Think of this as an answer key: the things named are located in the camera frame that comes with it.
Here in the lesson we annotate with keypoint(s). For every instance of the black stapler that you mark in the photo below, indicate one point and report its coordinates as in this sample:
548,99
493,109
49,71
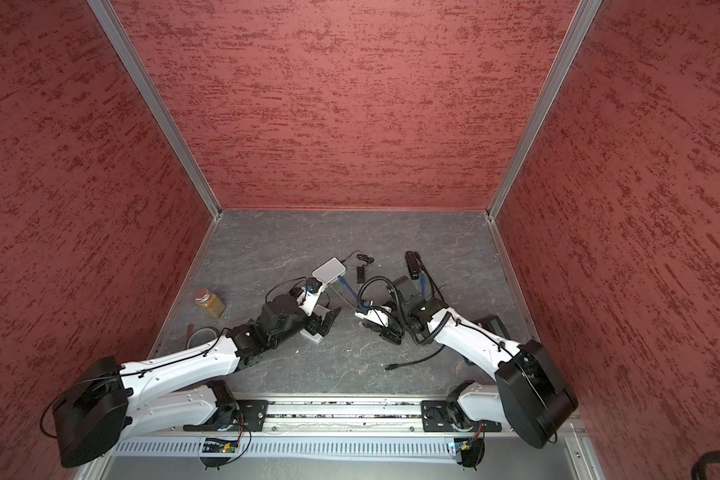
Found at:
413,265

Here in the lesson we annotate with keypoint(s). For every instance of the black power adapter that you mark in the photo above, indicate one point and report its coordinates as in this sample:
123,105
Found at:
364,260

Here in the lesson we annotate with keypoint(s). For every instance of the black calculator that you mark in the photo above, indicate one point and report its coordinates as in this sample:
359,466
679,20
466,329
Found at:
494,324

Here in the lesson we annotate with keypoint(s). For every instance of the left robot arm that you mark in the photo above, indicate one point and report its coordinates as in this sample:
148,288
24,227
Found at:
111,402

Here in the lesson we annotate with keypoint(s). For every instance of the spice jar with brown contents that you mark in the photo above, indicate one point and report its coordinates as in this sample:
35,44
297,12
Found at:
210,302

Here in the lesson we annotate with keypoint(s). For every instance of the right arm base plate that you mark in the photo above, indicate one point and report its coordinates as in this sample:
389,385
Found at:
440,416

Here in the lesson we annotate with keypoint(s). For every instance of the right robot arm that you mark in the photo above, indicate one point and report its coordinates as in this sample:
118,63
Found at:
533,397

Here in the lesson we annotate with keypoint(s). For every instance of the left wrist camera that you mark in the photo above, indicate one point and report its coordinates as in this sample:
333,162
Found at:
313,289

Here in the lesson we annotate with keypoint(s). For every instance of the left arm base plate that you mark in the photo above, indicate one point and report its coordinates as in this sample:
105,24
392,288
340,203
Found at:
241,416

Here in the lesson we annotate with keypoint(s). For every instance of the white switch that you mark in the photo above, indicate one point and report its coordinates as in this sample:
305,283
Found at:
315,338
329,272

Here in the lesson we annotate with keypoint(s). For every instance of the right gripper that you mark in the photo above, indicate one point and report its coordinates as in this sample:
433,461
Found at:
387,333

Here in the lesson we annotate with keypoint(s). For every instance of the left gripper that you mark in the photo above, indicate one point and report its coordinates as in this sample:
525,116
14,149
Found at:
328,321

